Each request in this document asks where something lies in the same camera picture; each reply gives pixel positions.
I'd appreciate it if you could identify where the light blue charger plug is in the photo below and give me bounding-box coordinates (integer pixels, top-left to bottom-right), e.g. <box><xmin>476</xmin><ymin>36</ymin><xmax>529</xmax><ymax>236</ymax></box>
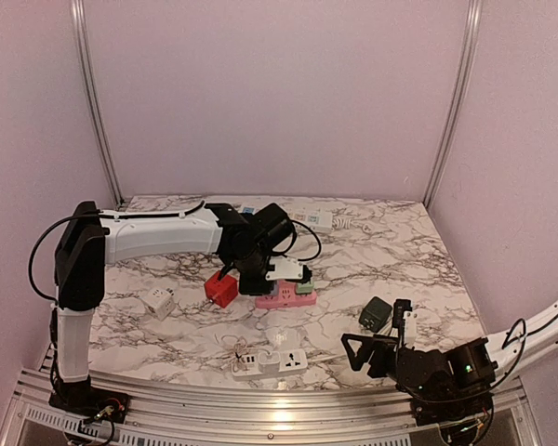
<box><xmin>267</xmin><ymin>281</ymin><xmax>280</xmax><ymax>297</ymax></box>

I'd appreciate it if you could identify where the red cube socket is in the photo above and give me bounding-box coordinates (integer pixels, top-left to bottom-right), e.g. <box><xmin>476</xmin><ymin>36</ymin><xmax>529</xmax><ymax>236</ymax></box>
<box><xmin>204</xmin><ymin>270</ymin><xmax>238</xmax><ymax>308</ymax></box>

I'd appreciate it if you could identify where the pink triangular power socket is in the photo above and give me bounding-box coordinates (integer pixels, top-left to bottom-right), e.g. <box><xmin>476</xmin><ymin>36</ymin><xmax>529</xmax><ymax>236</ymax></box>
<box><xmin>255</xmin><ymin>281</ymin><xmax>317</xmax><ymax>309</ymax></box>

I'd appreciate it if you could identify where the dark green charger plug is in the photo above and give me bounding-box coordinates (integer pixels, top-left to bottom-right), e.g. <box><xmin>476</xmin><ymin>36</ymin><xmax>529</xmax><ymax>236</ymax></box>
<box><xmin>358</xmin><ymin>296</ymin><xmax>392</xmax><ymax>334</ymax></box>

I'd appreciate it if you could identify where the green plug adapter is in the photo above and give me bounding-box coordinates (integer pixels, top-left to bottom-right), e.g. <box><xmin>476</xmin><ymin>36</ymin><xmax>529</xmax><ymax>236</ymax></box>
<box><xmin>295</xmin><ymin>280</ymin><xmax>314</xmax><ymax>295</ymax></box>

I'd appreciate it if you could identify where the long white colourful power strip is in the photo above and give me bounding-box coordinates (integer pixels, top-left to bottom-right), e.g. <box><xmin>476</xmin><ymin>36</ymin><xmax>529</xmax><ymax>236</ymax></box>
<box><xmin>241</xmin><ymin>206</ymin><xmax>333</xmax><ymax>234</ymax></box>

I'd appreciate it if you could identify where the white charger plug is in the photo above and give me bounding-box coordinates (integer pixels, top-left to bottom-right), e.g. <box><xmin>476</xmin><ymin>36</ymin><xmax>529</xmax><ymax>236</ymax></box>
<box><xmin>258</xmin><ymin>351</ymin><xmax>281</xmax><ymax>366</ymax></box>

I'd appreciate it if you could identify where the white power strip with USB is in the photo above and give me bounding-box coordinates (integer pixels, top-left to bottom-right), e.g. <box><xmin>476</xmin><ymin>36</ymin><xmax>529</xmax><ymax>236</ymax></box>
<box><xmin>232</xmin><ymin>349</ymin><xmax>309</xmax><ymax>381</ymax></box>

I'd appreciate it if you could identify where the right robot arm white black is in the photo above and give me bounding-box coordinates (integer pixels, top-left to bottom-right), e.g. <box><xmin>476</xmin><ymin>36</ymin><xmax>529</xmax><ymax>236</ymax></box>
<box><xmin>341</xmin><ymin>299</ymin><xmax>558</xmax><ymax>416</ymax></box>

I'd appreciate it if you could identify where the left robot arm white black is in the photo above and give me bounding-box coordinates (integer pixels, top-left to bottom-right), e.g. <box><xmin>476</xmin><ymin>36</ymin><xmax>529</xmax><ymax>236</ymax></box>
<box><xmin>30</xmin><ymin>201</ymin><xmax>310</xmax><ymax>413</ymax></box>

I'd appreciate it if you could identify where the white cube socket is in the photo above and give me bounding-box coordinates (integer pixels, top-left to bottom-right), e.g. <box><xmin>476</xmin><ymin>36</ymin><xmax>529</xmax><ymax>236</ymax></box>
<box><xmin>141</xmin><ymin>287</ymin><xmax>176</xmax><ymax>321</ymax></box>

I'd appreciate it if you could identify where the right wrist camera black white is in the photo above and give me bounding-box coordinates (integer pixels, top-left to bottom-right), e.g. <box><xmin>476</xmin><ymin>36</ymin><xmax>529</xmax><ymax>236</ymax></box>
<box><xmin>392</xmin><ymin>299</ymin><xmax>418</xmax><ymax>349</ymax></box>

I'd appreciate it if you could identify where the aluminium front rail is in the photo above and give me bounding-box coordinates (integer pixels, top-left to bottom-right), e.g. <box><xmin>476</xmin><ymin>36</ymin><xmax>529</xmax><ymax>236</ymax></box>
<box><xmin>8</xmin><ymin>366</ymin><xmax>531</xmax><ymax>446</ymax></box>

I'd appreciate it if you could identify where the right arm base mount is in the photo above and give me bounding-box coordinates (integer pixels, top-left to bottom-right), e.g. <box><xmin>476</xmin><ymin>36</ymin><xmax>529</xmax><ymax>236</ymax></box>
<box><xmin>410</xmin><ymin>396</ymin><xmax>494</xmax><ymax>445</ymax></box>

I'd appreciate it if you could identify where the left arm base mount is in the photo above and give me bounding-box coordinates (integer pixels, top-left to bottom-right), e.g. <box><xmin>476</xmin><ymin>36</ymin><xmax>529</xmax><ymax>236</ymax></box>
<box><xmin>48</xmin><ymin>387</ymin><xmax>130</xmax><ymax>445</ymax></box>

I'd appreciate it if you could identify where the right aluminium frame post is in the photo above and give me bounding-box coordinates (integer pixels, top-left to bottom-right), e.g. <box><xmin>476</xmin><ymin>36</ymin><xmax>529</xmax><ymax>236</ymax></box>
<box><xmin>422</xmin><ymin>0</ymin><xmax>484</xmax><ymax>210</ymax></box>

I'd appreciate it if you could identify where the aluminium frame post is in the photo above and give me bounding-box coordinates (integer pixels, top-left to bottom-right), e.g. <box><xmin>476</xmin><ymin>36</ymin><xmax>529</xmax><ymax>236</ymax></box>
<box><xmin>71</xmin><ymin>0</ymin><xmax>124</xmax><ymax>208</ymax></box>
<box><xmin>422</xmin><ymin>0</ymin><xmax>484</xmax><ymax>210</ymax></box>

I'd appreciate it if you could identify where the left aluminium frame post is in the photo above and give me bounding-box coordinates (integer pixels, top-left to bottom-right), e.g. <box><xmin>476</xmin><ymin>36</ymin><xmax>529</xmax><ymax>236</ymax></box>
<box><xmin>71</xmin><ymin>0</ymin><xmax>124</xmax><ymax>208</ymax></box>

